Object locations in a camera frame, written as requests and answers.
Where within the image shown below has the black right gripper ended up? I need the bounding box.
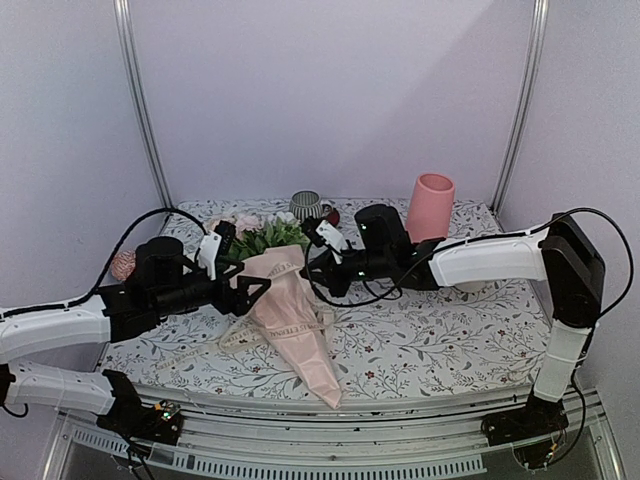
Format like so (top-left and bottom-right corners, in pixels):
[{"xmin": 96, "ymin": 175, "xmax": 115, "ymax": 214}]
[{"xmin": 300, "ymin": 247, "xmax": 393, "ymax": 297}]

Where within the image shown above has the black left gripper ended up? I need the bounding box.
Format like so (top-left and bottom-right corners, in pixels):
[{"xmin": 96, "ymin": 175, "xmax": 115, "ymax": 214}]
[{"xmin": 152, "ymin": 259, "xmax": 272, "ymax": 319}]

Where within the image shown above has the cream printed ribbon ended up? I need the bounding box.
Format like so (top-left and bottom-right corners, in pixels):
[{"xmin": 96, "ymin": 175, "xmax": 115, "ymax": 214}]
[{"xmin": 157, "ymin": 254, "xmax": 334, "ymax": 374}]

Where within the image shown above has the pink flower bouquet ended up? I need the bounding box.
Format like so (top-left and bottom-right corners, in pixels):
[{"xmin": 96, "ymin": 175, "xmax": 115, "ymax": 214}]
[{"xmin": 208, "ymin": 212, "xmax": 342, "ymax": 409}]

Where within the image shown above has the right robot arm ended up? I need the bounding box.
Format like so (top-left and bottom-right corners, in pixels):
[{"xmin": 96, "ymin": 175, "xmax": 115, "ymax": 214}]
[{"xmin": 302, "ymin": 204, "xmax": 605, "ymax": 444}]

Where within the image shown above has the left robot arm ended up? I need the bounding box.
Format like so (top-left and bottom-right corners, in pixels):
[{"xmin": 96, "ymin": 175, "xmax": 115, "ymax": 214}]
[{"xmin": 1, "ymin": 234, "xmax": 271, "ymax": 445}]

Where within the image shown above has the tall pink vase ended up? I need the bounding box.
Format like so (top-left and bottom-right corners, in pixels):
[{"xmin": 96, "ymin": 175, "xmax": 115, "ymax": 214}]
[{"xmin": 405, "ymin": 173, "xmax": 455, "ymax": 243}]

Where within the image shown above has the dark red saucer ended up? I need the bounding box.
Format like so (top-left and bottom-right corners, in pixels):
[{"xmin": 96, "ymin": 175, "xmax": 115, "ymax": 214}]
[{"xmin": 322, "ymin": 203, "xmax": 340, "ymax": 227}]

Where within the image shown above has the floral patterned tablecloth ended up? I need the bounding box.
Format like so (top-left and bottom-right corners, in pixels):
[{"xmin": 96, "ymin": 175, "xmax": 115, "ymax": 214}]
[{"xmin": 102, "ymin": 197, "xmax": 561, "ymax": 401}]

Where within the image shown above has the striped ceramic cup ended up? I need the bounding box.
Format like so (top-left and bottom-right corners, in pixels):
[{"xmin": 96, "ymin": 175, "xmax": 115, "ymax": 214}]
[{"xmin": 289, "ymin": 190, "xmax": 324, "ymax": 222}]

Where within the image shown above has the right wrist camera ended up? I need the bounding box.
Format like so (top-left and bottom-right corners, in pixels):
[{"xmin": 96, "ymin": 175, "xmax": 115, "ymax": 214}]
[{"xmin": 301, "ymin": 218, "xmax": 359, "ymax": 267}]

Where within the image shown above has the aluminium front rail base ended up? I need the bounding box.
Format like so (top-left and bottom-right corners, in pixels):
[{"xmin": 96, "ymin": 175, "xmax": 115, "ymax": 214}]
[{"xmin": 43, "ymin": 387, "xmax": 627, "ymax": 479}]

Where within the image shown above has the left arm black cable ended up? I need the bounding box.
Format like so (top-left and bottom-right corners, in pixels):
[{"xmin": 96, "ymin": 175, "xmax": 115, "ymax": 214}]
[{"xmin": 0, "ymin": 207, "xmax": 211, "ymax": 319}]

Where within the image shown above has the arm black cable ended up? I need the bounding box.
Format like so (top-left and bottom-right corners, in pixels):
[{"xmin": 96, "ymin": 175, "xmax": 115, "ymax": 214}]
[
  {"xmin": 0, "ymin": 207, "xmax": 211, "ymax": 319},
  {"xmin": 302, "ymin": 207, "xmax": 631, "ymax": 321}
]

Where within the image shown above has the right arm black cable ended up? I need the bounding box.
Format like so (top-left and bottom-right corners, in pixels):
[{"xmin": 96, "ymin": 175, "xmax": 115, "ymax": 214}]
[{"xmin": 302, "ymin": 207, "xmax": 631, "ymax": 321}]

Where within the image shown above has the left aluminium frame post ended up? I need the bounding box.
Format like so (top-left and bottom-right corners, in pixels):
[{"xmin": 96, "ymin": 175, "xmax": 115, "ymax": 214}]
[{"xmin": 113, "ymin": 0, "xmax": 174, "ymax": 207}]

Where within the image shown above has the aluminium frame post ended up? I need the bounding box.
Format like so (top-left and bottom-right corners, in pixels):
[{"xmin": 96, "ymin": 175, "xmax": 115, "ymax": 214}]
[
  {"xmin": 490, "ymin": 0, "xmax": 549, "ymax": 217},
  {"xmin": 113, "ymin": 0, "xmax": 174, "ymax": 207}
]

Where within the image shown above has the right aluminium frame post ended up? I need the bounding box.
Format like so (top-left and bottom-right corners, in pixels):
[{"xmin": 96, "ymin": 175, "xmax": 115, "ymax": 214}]
[{"xmin": 490, "ymin": 0, "xmax": 549, "ymax": 217}]

